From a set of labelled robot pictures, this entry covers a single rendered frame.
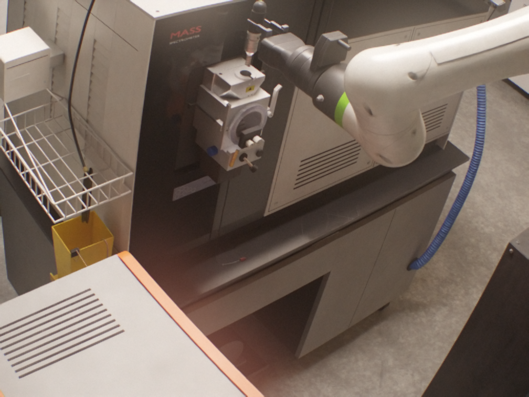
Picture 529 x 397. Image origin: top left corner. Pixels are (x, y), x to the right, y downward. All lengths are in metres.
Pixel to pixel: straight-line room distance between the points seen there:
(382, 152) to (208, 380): 0.42
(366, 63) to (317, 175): 0.90
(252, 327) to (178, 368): 1.58
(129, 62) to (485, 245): 2.30
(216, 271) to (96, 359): 0.75
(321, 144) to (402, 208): 0.50
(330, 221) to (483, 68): 1.03
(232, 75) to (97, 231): 0.46
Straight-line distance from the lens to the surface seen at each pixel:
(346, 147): 1.92
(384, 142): 1.11
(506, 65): 1.07
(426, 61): 1.04
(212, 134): 1.44
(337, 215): 2.01
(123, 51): 1.37
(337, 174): 1.97
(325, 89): 1.20
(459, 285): 3.10
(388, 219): 2.21
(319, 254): 2.01
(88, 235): 1.65
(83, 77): 1.54
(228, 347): 2.33
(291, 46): 1.29
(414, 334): 2.82
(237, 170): 1.53
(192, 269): 1.78
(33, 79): 1.57
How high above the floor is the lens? 2.01
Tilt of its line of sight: 40 degrees down
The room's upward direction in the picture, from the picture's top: 13 degrees clockwise
